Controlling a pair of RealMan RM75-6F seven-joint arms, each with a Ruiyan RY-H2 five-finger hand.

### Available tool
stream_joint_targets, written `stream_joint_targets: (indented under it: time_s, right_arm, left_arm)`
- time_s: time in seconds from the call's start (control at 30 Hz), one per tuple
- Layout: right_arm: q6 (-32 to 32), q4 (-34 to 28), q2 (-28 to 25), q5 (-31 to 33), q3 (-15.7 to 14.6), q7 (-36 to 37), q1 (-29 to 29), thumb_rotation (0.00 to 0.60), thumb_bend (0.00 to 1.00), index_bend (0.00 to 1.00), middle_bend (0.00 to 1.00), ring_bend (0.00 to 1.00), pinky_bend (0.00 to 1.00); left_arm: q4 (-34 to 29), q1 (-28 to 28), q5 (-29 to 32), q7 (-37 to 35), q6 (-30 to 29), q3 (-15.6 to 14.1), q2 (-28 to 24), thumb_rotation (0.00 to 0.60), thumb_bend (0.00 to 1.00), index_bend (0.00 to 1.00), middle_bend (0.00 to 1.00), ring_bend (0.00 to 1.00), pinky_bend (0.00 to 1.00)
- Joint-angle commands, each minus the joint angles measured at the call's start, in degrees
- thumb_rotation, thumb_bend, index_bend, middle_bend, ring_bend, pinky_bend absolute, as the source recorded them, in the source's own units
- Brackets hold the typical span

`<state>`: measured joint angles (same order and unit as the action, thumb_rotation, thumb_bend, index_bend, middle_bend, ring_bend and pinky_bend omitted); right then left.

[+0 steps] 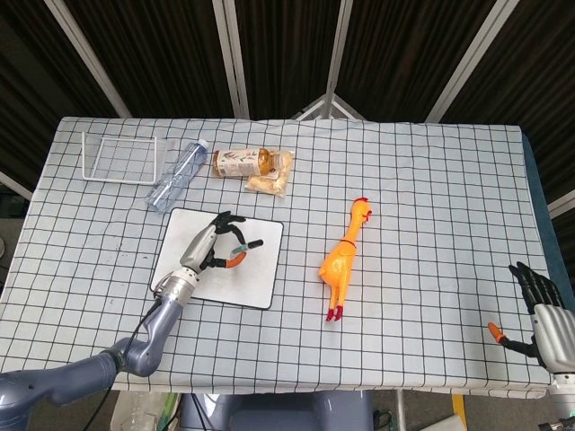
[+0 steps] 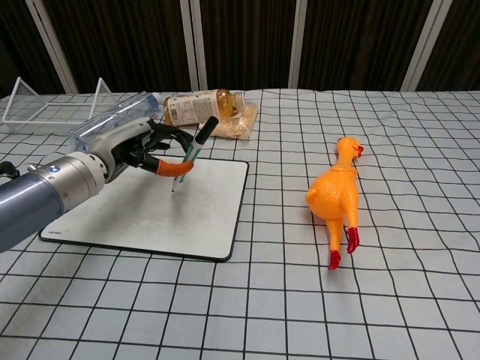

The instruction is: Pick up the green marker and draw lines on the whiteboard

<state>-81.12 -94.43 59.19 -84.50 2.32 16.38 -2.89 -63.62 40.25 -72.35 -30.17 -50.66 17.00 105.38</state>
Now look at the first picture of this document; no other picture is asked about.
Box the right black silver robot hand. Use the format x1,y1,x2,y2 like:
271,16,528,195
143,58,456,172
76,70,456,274
488,261,575,374

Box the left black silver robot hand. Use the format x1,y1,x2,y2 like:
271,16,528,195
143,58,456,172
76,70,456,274
178,211,249,273

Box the white whiteboard black rim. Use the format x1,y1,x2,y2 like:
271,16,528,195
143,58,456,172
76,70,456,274
149,207,285,311

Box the clear plastic water bottle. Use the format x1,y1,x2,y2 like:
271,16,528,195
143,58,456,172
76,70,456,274
144,138,210,213

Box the amber tea bottle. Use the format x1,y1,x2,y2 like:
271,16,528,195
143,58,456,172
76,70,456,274
211,148,282,179

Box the clear bag of beige snack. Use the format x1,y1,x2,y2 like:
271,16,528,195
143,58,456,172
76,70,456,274
245,150,296,198

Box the yellow flat item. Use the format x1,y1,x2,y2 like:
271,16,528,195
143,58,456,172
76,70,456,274
451,394,468,427

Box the white paper sheet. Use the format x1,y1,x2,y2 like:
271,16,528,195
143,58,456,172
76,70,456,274
430,415,468,431

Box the orange rubber chicken toy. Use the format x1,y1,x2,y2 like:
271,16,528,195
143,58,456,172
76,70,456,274
318,196,374,322

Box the metal table leg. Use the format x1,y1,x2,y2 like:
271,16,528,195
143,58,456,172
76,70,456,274
394,389,408,431

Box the clear plastic bag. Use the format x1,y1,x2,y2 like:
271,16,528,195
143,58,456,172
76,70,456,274
110,391,181,431

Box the grey-blue robot torso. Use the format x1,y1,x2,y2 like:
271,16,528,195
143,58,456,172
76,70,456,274
179,390,374,431

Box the white black checked tablecloth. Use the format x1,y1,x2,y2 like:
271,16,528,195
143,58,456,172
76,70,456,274
0,116,558,400

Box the dark folding screen white frames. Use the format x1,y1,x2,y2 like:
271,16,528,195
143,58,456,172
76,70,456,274
0,0,575,225

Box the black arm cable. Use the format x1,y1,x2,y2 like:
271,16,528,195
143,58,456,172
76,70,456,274
80,295,164,431

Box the white wire mesh rack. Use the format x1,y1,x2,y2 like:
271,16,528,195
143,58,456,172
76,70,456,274
80,131,168,185

